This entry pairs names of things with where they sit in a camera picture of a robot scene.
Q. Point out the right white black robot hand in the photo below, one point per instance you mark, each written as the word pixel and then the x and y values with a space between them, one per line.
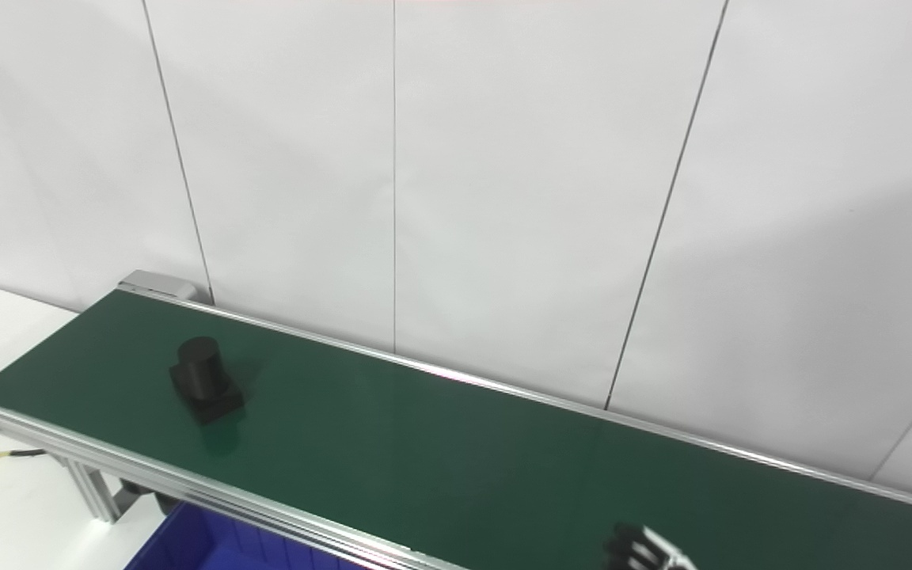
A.
pixel 642 554

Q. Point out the black part with square base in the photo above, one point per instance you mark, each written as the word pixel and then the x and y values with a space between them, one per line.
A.
pixel 201 372

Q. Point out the green conveyor belt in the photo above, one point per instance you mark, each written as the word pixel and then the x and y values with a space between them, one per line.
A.
pixel 464 451
pixel 187 483

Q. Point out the blue plastic bin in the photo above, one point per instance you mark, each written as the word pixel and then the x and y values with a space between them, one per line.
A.
pixel 203 542

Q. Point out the aluminium conveyor leg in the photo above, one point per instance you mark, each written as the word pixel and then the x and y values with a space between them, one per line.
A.
pixel 96 491

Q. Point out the grey conveyor end housing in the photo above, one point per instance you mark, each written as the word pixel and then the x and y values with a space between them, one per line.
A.
pixel 157 283

